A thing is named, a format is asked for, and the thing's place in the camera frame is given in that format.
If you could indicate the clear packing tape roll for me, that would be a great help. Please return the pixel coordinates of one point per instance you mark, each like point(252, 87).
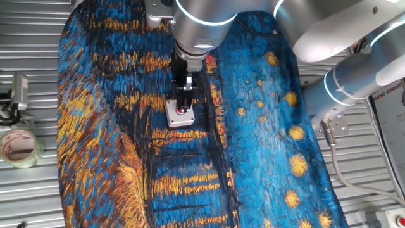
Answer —
point(31, 161)

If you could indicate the grey emergency stop box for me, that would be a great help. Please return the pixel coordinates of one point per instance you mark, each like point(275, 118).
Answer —
point(392, 218)

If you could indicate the white poster with red text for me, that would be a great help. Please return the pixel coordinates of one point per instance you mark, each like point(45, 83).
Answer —
point(392, 126)

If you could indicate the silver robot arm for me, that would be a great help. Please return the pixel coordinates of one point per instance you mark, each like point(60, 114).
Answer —
point(332, 28)

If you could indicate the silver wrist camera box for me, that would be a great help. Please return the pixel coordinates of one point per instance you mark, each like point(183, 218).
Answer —
point(155, 12)

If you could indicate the small black object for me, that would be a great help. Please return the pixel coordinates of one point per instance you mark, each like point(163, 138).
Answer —
point(21, 225)

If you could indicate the starry night painted tablecloth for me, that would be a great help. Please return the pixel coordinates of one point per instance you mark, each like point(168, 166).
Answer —
point(126, 133)

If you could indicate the silver camera on stand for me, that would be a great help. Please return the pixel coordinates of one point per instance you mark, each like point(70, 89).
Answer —
point(19, 90)

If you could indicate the white box with red button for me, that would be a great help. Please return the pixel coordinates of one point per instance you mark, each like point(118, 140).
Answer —
point(177, 121)

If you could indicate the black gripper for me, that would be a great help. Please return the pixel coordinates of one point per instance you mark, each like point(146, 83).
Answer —
point(178, 71)

